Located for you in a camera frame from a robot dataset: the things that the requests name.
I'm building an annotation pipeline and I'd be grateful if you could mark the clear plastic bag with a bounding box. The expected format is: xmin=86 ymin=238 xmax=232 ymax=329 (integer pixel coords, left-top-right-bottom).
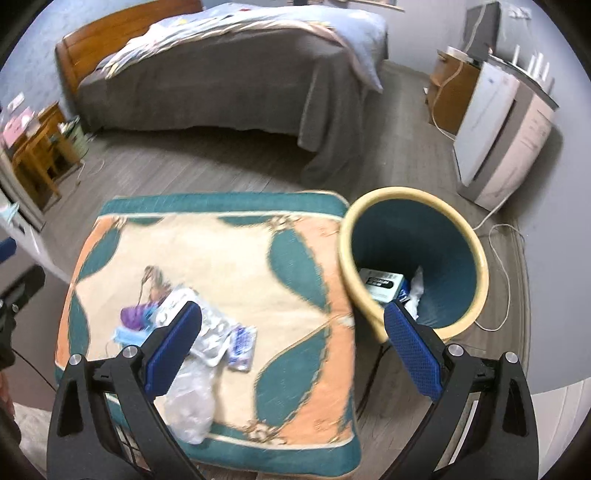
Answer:
xmin=164 ymin=347 xmax=215 ymax=445

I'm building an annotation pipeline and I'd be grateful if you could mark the light blue face mask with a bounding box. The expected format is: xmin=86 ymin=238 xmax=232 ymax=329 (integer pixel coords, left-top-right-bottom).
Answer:
xmin=113 ymin=322 xmax=155 ymax=346

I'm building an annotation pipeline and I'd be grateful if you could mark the blue pill blister pack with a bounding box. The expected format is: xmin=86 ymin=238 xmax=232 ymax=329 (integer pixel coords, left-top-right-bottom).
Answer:
xmin=154 ymin=286 xmax=238 ymax=368

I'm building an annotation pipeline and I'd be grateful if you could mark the small blue white packet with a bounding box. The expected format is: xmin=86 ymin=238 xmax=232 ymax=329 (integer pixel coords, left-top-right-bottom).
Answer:
xmin=228 ymin=325 xmax=257 ymax=372

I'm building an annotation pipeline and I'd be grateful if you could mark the white blue box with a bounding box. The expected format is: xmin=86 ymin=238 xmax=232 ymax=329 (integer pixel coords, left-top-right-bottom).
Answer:
xmin=360 ymin=268 xmax=410 ymax=305

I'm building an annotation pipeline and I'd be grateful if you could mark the small trash bucket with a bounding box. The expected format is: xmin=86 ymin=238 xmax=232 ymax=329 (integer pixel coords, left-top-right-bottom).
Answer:
xmin=58 ymin=116 xmax=89 ymax=158

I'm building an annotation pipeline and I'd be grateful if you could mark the yellow teal trash bin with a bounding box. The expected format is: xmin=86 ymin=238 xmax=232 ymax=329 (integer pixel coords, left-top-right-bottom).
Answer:
xmin=339 ymin=187 xmax=489 ymax=344

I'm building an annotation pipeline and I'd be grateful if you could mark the wooden bedside table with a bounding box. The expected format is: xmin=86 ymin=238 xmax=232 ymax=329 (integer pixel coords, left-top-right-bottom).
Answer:
xmin=8 ymin=102 xmax=82 ymax=210

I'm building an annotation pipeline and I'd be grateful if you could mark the pink box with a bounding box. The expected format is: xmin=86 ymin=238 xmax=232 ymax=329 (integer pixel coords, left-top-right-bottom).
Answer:
xmin=2 ymin=107 xmax=34 ymax=147

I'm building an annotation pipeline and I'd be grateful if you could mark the wooden headboard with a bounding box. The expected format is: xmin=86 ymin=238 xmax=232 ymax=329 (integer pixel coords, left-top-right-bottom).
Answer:
xmin=55 ymin=0 xmax=202 ymax=98

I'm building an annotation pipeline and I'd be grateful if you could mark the teal orange beige rug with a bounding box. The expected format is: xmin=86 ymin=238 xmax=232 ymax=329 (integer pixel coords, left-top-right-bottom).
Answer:
xmin=55 ymin=191 xmax=362 ymax=479

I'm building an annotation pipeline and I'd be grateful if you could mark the bed with grey cover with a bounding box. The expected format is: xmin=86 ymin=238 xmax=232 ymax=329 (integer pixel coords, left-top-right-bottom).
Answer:
xmin=75 ymin=2 xmax=388 ymax=185

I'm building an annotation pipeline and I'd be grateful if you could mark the white grey cabinet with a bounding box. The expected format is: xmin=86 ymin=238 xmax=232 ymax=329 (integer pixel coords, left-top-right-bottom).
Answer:
xmin=454 ymin=57 xmax=559 ymax=211

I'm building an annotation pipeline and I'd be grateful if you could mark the wooden cabinet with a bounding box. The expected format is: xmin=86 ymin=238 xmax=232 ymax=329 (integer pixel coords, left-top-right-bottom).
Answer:
xmin=426 ymin=51 xmax=480 ymax=135

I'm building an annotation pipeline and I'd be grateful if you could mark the black television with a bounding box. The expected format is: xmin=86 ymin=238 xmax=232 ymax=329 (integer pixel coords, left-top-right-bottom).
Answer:
xmin=462 ymin=1 xmax=501 ymax=62

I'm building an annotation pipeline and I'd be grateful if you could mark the white charger cable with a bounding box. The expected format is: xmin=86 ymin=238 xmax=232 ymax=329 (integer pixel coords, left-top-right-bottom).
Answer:
xmin=428 ymin=4 xmax=488 ymax=142

